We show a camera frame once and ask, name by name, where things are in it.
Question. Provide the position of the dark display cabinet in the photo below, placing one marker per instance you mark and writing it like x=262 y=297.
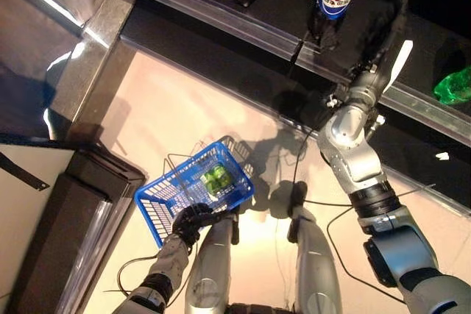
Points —
x=88 y=200

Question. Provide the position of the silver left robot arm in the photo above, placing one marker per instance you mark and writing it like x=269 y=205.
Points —
x=169 y=255

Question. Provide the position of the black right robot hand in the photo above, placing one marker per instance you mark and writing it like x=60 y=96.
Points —
x=384 y=38

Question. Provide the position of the dark shelf board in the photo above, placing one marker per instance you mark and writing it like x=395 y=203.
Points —
x=206 y=5
x=416 y=100

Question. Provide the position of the white paper scrap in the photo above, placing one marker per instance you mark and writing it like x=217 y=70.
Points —
x=441 y=156

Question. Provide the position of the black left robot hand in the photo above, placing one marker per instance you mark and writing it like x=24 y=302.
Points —
x=189 y=224

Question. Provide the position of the silver left robot leg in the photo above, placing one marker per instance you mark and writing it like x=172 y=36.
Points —
x=209 y=266

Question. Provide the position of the white blurred box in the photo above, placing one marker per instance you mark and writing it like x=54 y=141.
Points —
x=399 y=64

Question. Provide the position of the silver robot leg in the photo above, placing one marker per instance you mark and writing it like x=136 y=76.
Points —
x=209 y=266
x=316 y=266

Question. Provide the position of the green yellow-capped soda bottle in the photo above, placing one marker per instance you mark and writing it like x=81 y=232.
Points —
x=454 y=88

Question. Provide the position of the silver right robot leg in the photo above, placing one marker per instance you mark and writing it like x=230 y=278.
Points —
x=316 y=266

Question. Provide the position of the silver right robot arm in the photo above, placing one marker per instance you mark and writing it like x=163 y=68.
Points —
x=353 y=137

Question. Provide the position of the black robot pelvis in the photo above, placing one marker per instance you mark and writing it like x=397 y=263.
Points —
x=257 y=308

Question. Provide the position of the blue plastic shopping basket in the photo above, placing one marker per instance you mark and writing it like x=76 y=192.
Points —
x=158 y=200

